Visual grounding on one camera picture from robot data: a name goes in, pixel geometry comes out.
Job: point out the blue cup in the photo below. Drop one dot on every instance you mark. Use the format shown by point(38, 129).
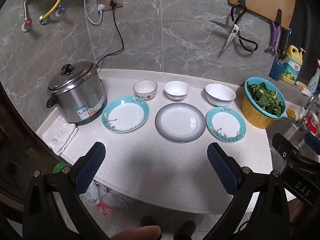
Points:
point(276, 70)

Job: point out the yellow basin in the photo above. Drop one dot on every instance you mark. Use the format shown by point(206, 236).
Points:
point(253, 116)

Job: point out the stainless steel rice cooker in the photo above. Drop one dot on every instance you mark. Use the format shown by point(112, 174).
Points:
point(76, 90)

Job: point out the teal colander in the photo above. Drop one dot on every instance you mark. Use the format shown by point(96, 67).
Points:
point(269, 85)

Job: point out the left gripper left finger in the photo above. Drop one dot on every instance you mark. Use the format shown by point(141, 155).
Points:
point(87, 166)

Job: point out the large teal rimmed plate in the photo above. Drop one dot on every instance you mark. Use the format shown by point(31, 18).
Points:
point(125, 114)

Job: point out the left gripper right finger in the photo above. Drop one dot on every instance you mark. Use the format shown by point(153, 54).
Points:
point(226, 168)

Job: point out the white folded cloth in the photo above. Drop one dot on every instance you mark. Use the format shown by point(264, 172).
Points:
point(59, 136)

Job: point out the person left hand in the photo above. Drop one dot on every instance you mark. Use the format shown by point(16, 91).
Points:
point(143, 233)

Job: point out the green leafy vegetables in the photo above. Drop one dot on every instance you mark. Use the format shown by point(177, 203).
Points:
point(266, 99)

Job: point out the purple peeler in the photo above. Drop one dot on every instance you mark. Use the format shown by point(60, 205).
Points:
point(274, 39)

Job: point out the black handled kitchen scissors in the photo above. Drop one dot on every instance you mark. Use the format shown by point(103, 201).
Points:
point(235, 31)

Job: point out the small teal rimmed plate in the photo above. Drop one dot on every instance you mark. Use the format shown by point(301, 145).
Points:
point(226, 124)

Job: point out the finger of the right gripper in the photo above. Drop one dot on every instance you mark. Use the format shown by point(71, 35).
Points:
point(283, 151)
point(312, 142)

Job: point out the floral patterned small bowl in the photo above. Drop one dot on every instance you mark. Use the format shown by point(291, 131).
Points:
point(145, 89)

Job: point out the steel faucet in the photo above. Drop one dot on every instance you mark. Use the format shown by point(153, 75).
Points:
point(312, 102)

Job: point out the blue water valve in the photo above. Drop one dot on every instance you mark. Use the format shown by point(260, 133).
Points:
point(60, 11)

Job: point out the wall power outlet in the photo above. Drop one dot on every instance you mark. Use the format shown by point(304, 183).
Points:
point(105, 5)

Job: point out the white spray bottle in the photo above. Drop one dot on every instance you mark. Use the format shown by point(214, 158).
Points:
point(313, 83)

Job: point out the white large bowl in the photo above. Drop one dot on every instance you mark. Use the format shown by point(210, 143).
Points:
point(219, 95)

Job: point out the yellow dish soap bottle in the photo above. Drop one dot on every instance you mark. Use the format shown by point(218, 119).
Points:
point(292, 64)

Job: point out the red water valve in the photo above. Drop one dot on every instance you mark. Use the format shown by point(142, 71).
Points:
point(26, 25)

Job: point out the yellow sponge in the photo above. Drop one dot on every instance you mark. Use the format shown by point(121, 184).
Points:
point(291, 114)

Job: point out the white small bowl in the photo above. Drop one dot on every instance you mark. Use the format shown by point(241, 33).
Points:
point(176, 90)

